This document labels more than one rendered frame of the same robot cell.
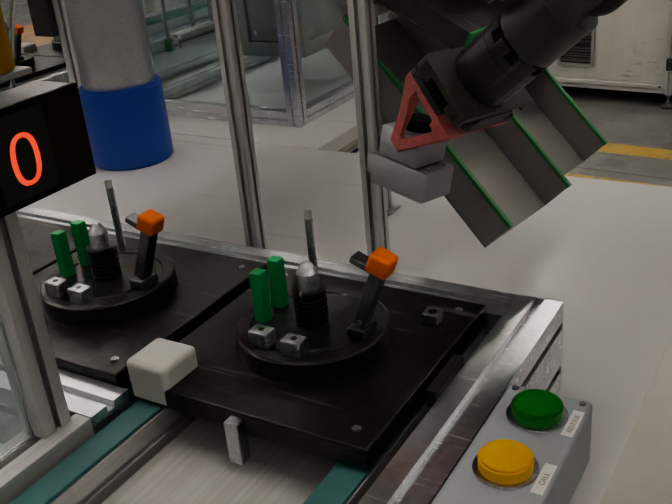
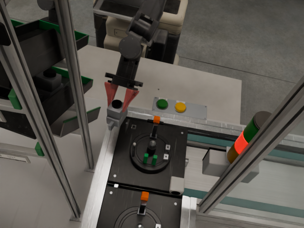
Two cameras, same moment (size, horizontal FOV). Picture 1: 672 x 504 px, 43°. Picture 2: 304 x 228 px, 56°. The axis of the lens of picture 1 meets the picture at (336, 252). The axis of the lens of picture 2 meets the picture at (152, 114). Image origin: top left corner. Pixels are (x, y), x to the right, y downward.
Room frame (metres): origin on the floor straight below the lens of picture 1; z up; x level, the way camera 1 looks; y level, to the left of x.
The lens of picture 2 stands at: (0.94, 0.38, 1.84)
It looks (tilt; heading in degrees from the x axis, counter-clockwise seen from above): 56 degrees down; 236
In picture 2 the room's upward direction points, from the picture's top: 11 degrees clockwise
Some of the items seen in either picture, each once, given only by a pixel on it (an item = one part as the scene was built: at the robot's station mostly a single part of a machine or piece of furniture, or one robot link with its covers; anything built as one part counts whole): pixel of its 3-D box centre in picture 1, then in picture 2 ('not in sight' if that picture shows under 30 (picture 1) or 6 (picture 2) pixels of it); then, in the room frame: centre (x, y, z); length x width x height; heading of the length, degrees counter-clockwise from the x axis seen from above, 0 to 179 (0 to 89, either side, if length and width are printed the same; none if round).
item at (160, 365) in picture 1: (163, 371); (176, 186); (0.65, 0.16, 0.97); 0.05 x 0.05 x 0.04; 57
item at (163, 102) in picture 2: (537, 412); (162, 104); (0.55, -0.15, 0.96); 0.04 x 0.04 x 0.02
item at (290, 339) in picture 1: (294, 345); (167, 148); (0.63, 0.04, 1.00); 0.02 x 0.01 x 0.02; 57
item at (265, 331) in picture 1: (262, 336); (165, 157); (0.65, 0.07, 1.00); 0.02 x 0.01 x 0.02; 57
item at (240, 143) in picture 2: not in sight; (250, 142); (0.59, 0.23, 1.33); 0.05 x 0.05 x 0.05
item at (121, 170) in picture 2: (315, 348); (150, 154); (0.68, 0.03, 0.96); 0.24 x 0.24 x 0.02; 57
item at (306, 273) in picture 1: (307, 274); (152, 143); (0.68, 0.03, 1.04); 0.02 x 0.02 x 0.03
